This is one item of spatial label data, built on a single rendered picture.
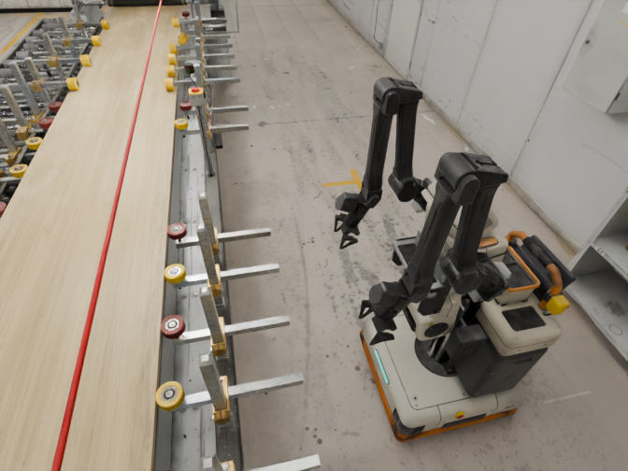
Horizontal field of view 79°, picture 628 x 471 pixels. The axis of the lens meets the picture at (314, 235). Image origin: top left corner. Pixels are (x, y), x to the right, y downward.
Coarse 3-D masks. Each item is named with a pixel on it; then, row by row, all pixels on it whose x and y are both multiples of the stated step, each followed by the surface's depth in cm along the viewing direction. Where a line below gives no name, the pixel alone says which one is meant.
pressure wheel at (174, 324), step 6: (168, 318) 134; (174, 318) 135; (180, 318) 135; (162, 324) 132; (168, 324) 133; (174, 324) 133; (180, 324) 133; (162, 330) 131; (168, 330) 131; (174, 330) 131; (180, 330) 132; (168, 336) 131; (174, 336) 132
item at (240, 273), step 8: (264, 264) 162; (272, 264) 162; (224, 272) 158; (232, 272) 158; (240, 272) 158; (248, 272) 159; (256, 272) 160; (264, 272) 161; (272, 272) 162; (184, 280) 154; (192, 280) 154; (200, 280) 155; (176, 288) 155
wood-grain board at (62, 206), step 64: (128, 64) 302; (64, 128) 227; (128, 128) 230; (64, 192) 184; (128, 192) 186; (0, 256) 153; (64, 256) 154; (128, 256) 156; (0, 320) 132; (64, 320) 133; (128, 320) 134; (0, 384) 116; (64, 384) 117; (128, 384) 118; (0, 448) 104; (128, 448) 105
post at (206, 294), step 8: (200, 288) 119; (208, 288) 119; (200, 296) 117; (208, 296) 118; (208, 304) 121; (208, 312) 124; (216, 312) 127; (208, 320) 126; (216, 320) 127; (208, 328) 130; (216, 328) 131; (216, 336) 134
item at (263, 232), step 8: (232, 232) 178; (240, 232) 178; (248, 232) 179; (256, 232) 179; (264, 232) 179; (176, 240) 173; (184, 240) 173; (192, 240) 173; (224, 240) 177; (232, 240) 178
